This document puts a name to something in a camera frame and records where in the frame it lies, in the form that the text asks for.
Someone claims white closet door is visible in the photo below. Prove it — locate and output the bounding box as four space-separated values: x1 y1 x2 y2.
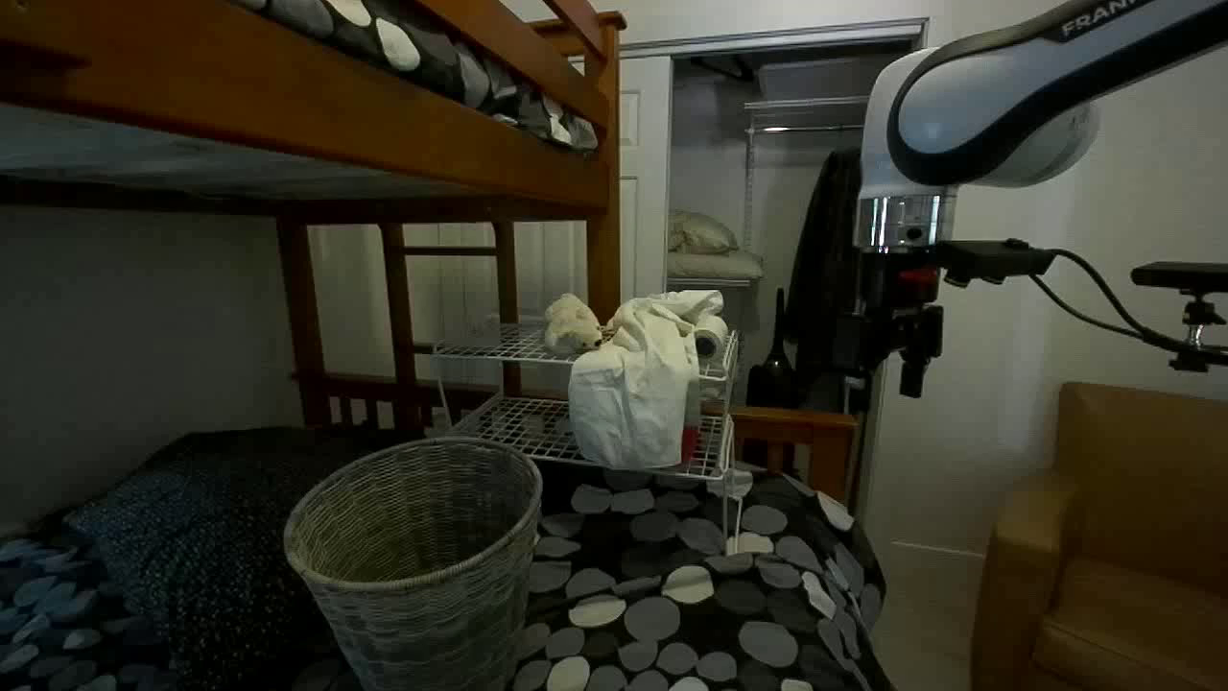
619 53 676 306

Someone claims white closet shelf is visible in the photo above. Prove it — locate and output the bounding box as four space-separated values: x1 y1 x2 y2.
741 87 873 138

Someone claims black camera on mount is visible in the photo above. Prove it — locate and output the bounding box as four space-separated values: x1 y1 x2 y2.
1126 258 1228 381

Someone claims small wooden chair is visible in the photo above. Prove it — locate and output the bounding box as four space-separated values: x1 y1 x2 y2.
730 401 864 506

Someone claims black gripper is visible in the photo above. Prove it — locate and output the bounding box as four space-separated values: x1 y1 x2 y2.
864 244 950 401

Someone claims cream crumpled cloth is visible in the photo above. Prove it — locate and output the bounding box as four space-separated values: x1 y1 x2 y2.
539 291 610 362

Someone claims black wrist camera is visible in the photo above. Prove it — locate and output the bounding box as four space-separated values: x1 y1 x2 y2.
938 239 1061 289

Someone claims dark speckled pillow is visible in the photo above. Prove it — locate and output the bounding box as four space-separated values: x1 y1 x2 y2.
60 425 388 684

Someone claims spotted bunk mattress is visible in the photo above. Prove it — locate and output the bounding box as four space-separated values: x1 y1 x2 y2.
232 0 606 157

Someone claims white draped towel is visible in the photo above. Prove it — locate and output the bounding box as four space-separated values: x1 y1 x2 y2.
562 289 734 474

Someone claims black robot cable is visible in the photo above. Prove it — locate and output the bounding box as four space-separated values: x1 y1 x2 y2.
1021 244 1197 362

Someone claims white wire shelf rack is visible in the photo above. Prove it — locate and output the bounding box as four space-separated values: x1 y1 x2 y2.
425 318 759 537

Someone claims grey woven wicker basket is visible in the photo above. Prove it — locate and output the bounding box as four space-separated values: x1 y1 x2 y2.
278 437 547 691

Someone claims pale closet pillow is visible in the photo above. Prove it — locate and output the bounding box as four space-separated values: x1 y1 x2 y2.
665 208 743 258

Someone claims wooden bunk bed frame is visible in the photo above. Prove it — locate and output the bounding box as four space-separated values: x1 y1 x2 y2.
0 0 628 440

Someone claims black bag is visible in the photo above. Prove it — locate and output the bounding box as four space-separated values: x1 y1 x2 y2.
743 285 804 413

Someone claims grey spotted black comforter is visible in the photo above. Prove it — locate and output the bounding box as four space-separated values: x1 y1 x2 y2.
0 457 899 691

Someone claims tan armchair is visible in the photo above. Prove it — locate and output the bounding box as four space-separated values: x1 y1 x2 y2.
965 375 1228 691

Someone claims folded pale closet blanket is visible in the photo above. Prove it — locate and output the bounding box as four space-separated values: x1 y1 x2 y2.
665 249 769 289

